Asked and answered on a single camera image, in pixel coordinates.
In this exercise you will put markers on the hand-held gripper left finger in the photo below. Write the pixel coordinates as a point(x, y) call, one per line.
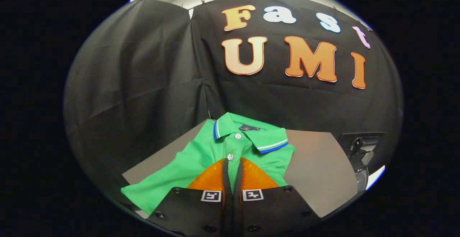
point(225, 183)

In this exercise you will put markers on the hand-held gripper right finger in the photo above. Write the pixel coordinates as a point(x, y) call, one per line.
point(238, 183)

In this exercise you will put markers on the green polo shirt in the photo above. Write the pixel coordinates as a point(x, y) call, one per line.
point(201, 154)

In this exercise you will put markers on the dark washing machine lid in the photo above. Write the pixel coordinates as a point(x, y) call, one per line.
point(363, 147)

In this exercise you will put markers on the grey side table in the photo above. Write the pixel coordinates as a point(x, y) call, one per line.
point(316, 172)

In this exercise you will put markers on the black backdrop cloth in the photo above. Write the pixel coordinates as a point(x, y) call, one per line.
point(143, 86)

